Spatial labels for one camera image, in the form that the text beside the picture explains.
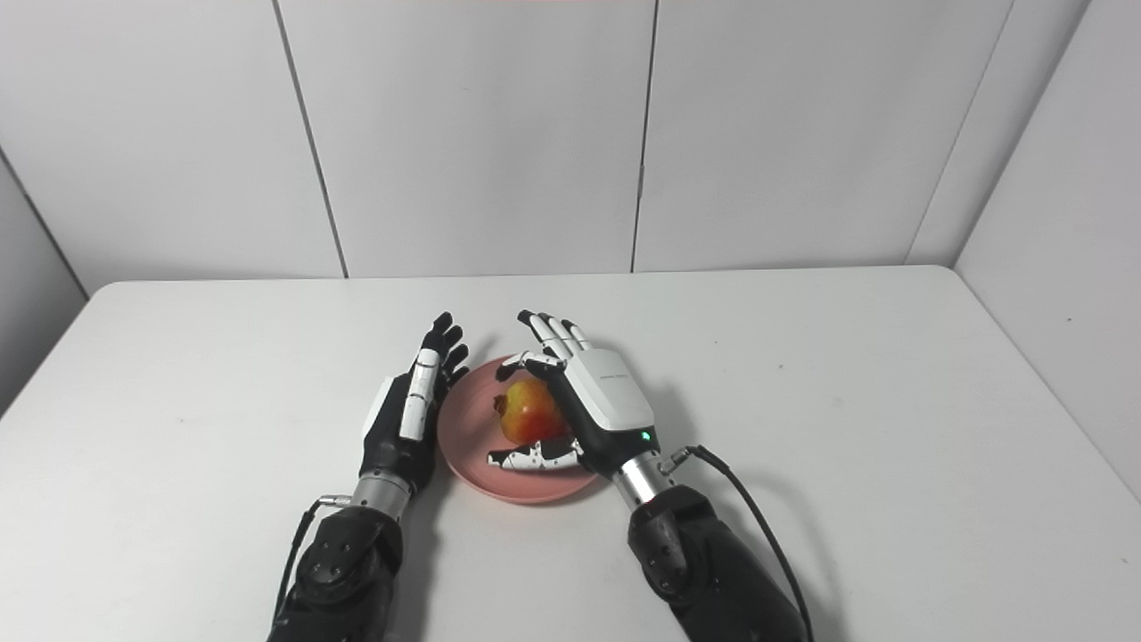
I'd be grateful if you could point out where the red yellow pomegranate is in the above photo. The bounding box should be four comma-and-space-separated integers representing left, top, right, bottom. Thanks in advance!
493, 376, 571, 447

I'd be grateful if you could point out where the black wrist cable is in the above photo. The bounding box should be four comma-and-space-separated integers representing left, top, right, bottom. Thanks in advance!
658, 444, 817, 642
272, 495, 353, 625

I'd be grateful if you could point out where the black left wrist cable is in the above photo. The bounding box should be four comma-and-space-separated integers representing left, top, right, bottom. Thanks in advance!
272, 495, 353, 625

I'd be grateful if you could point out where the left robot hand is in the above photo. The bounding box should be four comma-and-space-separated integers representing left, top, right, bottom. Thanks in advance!
359, 311, 472, 496

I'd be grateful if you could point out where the pink plate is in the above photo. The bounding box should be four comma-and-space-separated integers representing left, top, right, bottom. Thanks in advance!
436, 355, 600, 506

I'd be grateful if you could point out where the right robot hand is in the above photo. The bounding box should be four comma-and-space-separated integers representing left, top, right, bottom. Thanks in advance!
487, 309, 661, 483

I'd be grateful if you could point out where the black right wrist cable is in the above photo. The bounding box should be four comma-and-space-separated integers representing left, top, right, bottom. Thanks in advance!
658, 444, 817, 642

